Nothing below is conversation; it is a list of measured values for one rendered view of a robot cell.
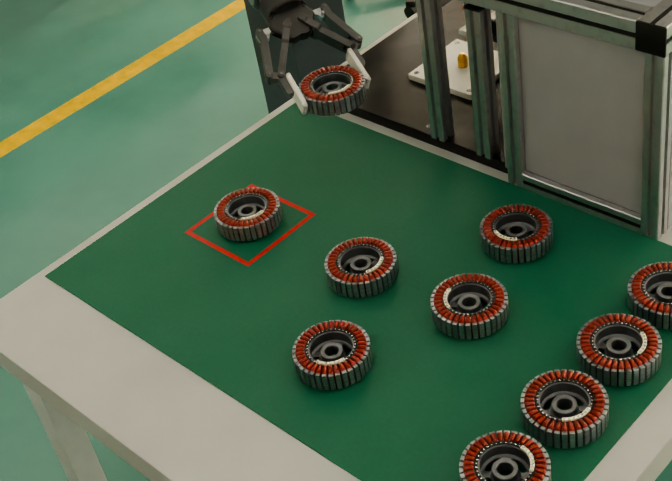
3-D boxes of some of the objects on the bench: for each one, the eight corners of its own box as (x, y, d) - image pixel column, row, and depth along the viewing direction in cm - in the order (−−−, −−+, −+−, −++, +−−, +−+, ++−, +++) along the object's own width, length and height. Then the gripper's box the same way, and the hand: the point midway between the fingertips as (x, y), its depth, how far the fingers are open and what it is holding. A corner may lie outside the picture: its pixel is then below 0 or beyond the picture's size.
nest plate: (408, 79, 213) (407, 73, 212) (456, 43, 220) (456, 38, 219) (470, 100, 204) (470, 95, 203) (519, 62, 211) (518, 57, 210)
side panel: (507, 183, 186) (496, 11, 167) (518, 173, 188) (508, 3, 168) (657, 240, 170) (664, 58, 150) (667, 230, 171) (676, 48, 151)
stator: (312, 284, 173) (309, 266, 171) (357, 244, 179) (354, 226, 177) (368, 309, 167) (365, 291, 165) (413, 267, 173) (410, 248, 171)
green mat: (45, 276, 185) (44, 275, 185) (297, 101, 216) (297, 100, 216) (504, 573, 129) (504, 572, 129) (756, 279, 160) (756, 278, 160)
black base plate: (311, 99, 216) (310, 89, 215) (507, -38, 249) (507, -47, 247) (509, 174, 188) (508, 164, 187) (701, 9, 221) (701, -1, 219)
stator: (505, 212, 180) (504, 193, 178) (566, 233, 174) (566, 214, 172) (467, 251, 174) (465, 233, 172) (528, 274, 168) (527, 256, 165)
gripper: (333, -13, 199) (394, 84, 191) (215, 33, 192) (273, 134, 185) (337, -40, 192) (401, 60, 185) (215, 7, 185) (276, 112, 178)
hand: (332, 88), depth 185 cm, fingers closed on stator, 11 cm apart
